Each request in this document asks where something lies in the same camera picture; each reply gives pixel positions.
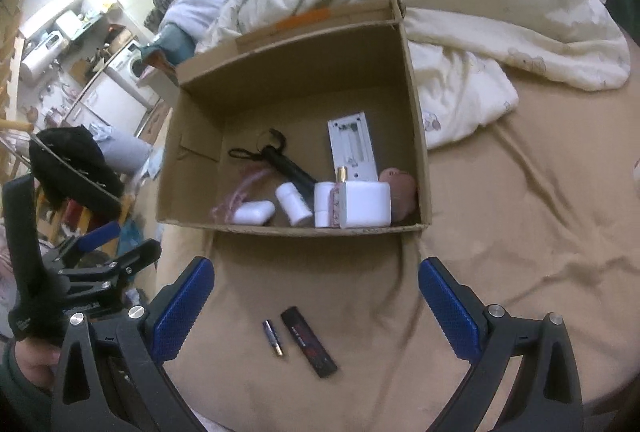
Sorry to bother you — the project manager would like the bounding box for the person's left hand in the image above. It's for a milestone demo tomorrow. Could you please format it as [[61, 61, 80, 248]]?
[[14, 338, 61, 392]]

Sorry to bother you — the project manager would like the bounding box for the small battery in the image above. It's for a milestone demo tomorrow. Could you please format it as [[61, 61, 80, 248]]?
[[262, 319, 284, 357]]

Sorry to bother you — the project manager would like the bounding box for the brown lid cream jar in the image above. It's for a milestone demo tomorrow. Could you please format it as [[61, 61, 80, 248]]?
[[632, 159, 640, 197]]

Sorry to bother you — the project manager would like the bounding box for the black lighter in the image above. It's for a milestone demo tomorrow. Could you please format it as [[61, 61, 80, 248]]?
[[281, 307, 338, 379]]

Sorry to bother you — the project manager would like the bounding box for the white water heater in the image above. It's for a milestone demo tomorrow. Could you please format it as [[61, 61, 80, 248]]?
[[20, 30, 68, 82]]

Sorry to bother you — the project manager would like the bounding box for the pink perfume bottle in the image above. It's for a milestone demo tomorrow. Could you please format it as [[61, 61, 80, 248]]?
[[330, 166, 348, 229]]

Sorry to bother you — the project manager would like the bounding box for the teal pillow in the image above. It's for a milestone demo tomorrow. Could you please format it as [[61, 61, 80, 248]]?
[[140, 23, 195, 75]]

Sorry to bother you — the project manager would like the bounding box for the white washing machine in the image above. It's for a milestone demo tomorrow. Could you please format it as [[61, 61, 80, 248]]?
[[105, 40, 157, 111]]

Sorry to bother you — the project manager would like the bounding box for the white pink tube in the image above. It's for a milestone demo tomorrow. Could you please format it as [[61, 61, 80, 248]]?
[[314, 182, 335, 229]]

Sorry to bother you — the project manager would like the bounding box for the white power adapter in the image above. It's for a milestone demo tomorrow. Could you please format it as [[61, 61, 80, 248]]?
[[340, 181, 392, 229]]

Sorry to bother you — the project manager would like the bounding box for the white earbuds case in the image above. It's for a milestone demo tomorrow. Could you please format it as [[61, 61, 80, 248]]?
[[231, 200, 276, 226]]

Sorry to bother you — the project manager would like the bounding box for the lavender blanket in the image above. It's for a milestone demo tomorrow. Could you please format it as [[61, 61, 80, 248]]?
[[158, 0, 228, 42]]

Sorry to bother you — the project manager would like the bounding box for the pink clear plastic bottle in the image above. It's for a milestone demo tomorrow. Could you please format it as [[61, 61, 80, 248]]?
[[210, 165, 271, 224]]

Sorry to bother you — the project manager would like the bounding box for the white kitchen cabinet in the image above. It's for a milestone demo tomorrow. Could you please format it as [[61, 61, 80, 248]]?
[[64, 73, 148, 135]]

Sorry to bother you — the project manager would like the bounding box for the cream patterned duvet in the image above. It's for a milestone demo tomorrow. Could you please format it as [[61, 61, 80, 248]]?
[[196, 0, 631, 148]]

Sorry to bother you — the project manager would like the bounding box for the black flashlight with strap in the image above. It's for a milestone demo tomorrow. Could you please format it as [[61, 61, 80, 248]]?
[[228, 128, 318, 196]]

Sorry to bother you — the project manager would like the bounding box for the brown cardboard box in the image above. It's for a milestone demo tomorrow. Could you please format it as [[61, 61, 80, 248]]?
[[157, 0, 431, 233]]

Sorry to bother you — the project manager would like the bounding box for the grey bag on floor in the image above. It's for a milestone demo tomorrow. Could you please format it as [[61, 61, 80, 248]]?
[[96, 128, 153, 175]]

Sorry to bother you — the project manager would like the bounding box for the white remote control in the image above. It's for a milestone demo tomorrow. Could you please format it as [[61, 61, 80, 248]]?
[[328, 111, 378, 182]]

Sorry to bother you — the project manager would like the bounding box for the pink paw-shaped pad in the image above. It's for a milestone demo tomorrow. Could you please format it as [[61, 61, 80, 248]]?
[[380, 168, 418, 225]]

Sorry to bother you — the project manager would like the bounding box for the beige bedside cabinet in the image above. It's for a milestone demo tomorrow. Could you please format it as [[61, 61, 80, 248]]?
[[138, 66, 180, 108]]

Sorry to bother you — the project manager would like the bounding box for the white pill bottle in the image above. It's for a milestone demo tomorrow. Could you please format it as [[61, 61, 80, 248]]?
[[276, 182, 312, 227]]

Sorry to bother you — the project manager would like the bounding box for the black jacket on chair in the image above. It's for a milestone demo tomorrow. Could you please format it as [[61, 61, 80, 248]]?
[[29, 126, 125, 221]]

